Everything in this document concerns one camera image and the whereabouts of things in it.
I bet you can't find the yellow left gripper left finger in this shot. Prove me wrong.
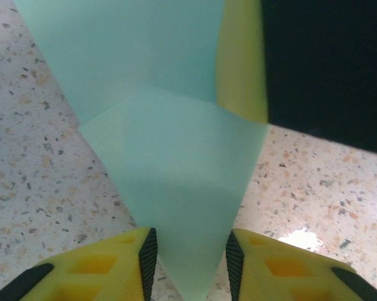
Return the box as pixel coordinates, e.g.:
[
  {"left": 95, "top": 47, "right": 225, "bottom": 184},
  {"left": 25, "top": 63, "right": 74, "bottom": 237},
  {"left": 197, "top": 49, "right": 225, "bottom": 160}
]
[{"left": 0, "top": 226, "right": 159, "bottom": 301}]

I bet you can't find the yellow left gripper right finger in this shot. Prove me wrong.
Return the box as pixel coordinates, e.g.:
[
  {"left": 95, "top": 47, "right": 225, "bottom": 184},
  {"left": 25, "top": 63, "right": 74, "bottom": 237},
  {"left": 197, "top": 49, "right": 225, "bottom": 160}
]
[{"left": 225, "top": 228, "right": 377, "bottom": 301}]

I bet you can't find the light green paper sheet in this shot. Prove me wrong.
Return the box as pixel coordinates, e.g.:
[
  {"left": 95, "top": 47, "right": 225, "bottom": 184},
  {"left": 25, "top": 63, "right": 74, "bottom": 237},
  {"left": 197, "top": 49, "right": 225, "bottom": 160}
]
[{"left": 11, "top": 0, "right": 270, "bottom": 301}]

